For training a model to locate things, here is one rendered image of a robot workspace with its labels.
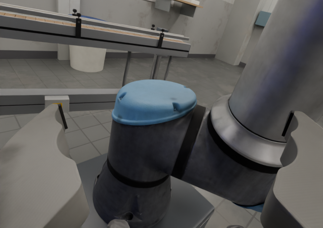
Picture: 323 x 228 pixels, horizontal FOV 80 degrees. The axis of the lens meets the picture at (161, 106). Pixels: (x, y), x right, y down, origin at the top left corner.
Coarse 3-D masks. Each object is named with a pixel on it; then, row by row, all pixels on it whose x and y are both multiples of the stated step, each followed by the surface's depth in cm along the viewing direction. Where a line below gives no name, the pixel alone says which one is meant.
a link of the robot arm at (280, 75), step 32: (288, 0) 14; (320, 0) 13; (288, 32) 15; (320, 32) 13; (256, 64) 18; (288, 64) 15; (320, 64) 14; (224, 96) 26; (256, 96) 18; (288, 96) 16; (320, 96) 16; (224, 128) 22; (256, 128) 20; (192, 160) 25; (224, 160) 22; (256, 160) 20; (224, 192) 25; (256, 192) 23
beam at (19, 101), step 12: (0, 96) 97; (12, 96) 100; (24, 96) 103; (36, 96) 105; (72, 96) 115; (84, 96) 118; (96, 96) 122; (108, 96) 126; (0, 108) 100; (12, 108) 103; (24, 108) 106; (36, 108) 109; (72, 108) 119; (84, 108) 123; (96, 108) 127; (108, 108) 131
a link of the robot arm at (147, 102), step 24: (120, 96) 27; (144, 96) 25; (168, 96) 26; (192, 96) 27; (120, 120) 26; (144, 120) 24; (168, 120) 24; (192, 120) 26; (120, 144) 27; (144, 144) 26; (168, 144) 25; (192, 144) 24; (120, 168) 29; (144, 168) 28; (168, 168) 26
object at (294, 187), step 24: (288, 120) 10; (312, 120) 10; (288, 144) 9; (312, 144) 8; (288, 168) 7; (312, 168) 7; (288, 192) 6; (312, 192) 6; (264, 216) 7; (288, 216) 6; (312, 216) 5
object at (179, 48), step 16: (0, 16) 81; (16, 16) 87; (32, 16) 94; (48, 16) 90; (64, 16) 94; (0, 32) 83; (16, 32) 86; (32, 32) 88; (48, 32) 91; (64, 32) 94; (80, 32) 97; (96, 32) 101; (112, 32) 105; (128, 32) 119; (144, 32) 116; (160, 32) 128; (112, 48) 109; (128, 48) 114; (144, 48) 119; (160, 48) 124; (176, 48) 130
